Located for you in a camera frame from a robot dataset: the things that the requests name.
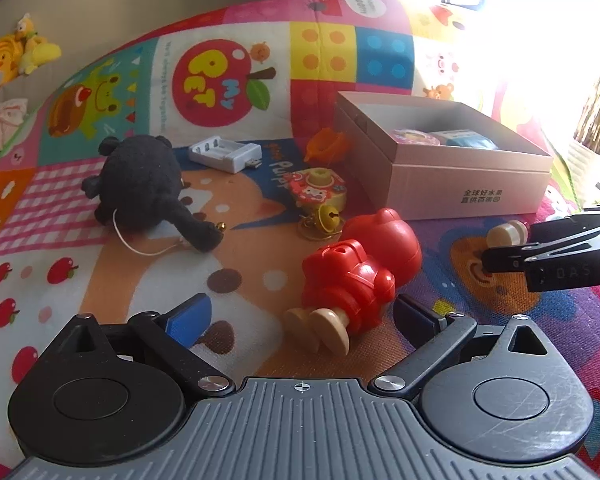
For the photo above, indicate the pink cardboard box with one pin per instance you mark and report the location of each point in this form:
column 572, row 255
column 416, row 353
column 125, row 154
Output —
column 455, row 190

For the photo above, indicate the yellow duck plush toy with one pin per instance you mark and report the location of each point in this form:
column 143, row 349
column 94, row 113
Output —
column 2, row 62

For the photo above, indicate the orange plastic toy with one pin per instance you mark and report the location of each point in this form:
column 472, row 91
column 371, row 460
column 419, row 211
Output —
column 325, row 145

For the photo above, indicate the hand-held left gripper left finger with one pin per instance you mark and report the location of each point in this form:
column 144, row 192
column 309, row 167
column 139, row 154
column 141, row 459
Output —
column 187, row 317

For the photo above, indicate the beige round toy piece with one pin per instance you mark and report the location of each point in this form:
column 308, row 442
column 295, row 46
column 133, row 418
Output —
column 505, row 235

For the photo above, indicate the red plastic toy figure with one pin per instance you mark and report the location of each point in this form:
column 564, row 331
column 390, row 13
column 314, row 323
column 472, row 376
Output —
column 350, row 280

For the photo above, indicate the white ribbed planter pot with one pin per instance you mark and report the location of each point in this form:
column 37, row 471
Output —
column 580, row 160

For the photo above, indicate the blue tissue packet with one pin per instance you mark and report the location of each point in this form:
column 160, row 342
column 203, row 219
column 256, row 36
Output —
column 467, row 140

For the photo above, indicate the red patterned round toy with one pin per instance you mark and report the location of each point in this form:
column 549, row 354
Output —
column 310, row 190

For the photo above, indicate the white battery charger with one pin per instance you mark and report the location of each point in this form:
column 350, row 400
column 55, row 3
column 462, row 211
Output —
column 230, row 157

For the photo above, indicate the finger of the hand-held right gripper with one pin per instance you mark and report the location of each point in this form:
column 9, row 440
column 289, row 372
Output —
column 505, row 260
column 575, row 225

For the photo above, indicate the colourful cartoon play mat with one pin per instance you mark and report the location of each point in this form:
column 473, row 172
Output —
column 55, row 210

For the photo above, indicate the pink white clothing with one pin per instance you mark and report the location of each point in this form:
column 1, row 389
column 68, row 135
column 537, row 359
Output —
column 0, row 125

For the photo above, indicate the black plush toy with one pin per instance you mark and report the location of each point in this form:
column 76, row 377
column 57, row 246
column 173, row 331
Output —
column 140, row 185

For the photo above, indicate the yellow green plush toy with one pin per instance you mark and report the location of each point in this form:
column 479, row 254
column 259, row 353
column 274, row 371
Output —
column 40, row 52

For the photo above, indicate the gold bell keyring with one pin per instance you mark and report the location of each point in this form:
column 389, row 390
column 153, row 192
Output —
column 328, row 217

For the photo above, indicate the pink round tin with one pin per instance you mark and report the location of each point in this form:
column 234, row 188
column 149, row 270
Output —
column 415, row 136

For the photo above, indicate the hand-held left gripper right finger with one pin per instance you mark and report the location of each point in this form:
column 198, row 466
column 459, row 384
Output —
column 420, row 322

